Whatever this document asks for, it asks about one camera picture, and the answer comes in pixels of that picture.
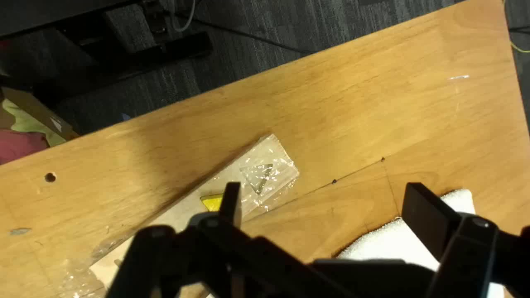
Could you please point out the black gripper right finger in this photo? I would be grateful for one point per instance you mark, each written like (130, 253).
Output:
(428, 216)

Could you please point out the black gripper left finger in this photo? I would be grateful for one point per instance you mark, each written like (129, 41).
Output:
(231, 202)

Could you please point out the white terry cloth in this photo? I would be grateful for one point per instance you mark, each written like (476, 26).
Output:
(392, 240)

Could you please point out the cardboard box with colourful contents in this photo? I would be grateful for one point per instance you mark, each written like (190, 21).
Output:
(26, 124)

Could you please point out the small yellow block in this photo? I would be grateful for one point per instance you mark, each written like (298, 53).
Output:
(213, 202)

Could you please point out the wooden board wrapped in plastic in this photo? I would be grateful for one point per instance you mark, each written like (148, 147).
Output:
(266, 170)

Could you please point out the black metal stand base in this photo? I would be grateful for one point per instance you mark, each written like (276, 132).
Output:
(139, 46)

